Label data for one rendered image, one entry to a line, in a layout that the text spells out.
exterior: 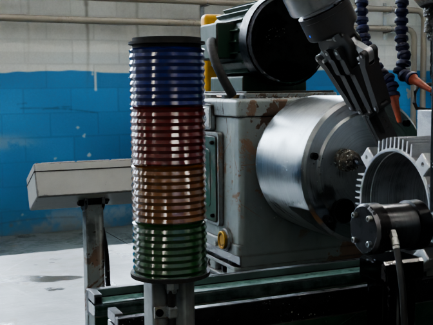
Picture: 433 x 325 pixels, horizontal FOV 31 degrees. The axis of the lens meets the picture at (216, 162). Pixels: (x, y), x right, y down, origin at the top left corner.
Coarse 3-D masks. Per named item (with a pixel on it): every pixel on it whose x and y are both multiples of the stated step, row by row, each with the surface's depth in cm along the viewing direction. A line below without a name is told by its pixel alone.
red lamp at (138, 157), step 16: (144, 112) 58; (160, 112) 58; (176, 112) 58; (192, 112) 59; (144, 128) 59; (160, 128) 58; (176, 128) 58; (192, 128) 59; (144, 144) 59; (160, 144) 58; (176, 144) 58; (192, 144) 59; (144, 160) 59; (160, 160) 58; (176, 160) 58; (192, 160) 59
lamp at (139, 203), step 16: (144, 176) 59; (160, 176) 58; (176, 176) 58; (192, 176) 59; (144, 192) 59; (160, 192) 59; (176, 192) 59; (192, 192) 59; (144, 208) 59; (160, 208) 59; (176, 208) 59; (192, 208) 59; (160, 224) 59; (176, 224) 59
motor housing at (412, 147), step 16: (384, 144) 109; (400, 144) 105; (416, 144) 103; (384, 160) 111; (400, 160) 112; (416, 160) 102; (368, 176) 113; (384, 176) 114; (400, 176) 115; (416, 176) 117; (368, 192) 114; (384, 192) 115; (400, 192) 116; (416, 192) 118; (432, 240) 100
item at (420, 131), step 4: (420, 112) 113; (424, 112) 112; (428, 112) 111; (420, 116) 113; (424, 116) 112; (428, 116) 111; (420, 120) 113; (424, 120) 112; (428, 120) 111; (420, 124) 113; (424, 124) 112; (428, 124) 111; (420, 128) 113; (424, 128) 112; (428, 128) 111; (420, 132) 113; (424, 132) 112; (428, 132) 111
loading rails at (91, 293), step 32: (96, 288) 98; (128, 288) 99; (224, 288) 101; (256, 288) 103; (288, 288) 105; (320, 288) 107; (352, 288) 97; (416, 288) 101; (96, 320) 94; (128, 320) 85; (224, 320) 90; (256, 320) 92; (288, 320) 93; (320, 320) 95; (352, 320) 97; (416, 320) 101
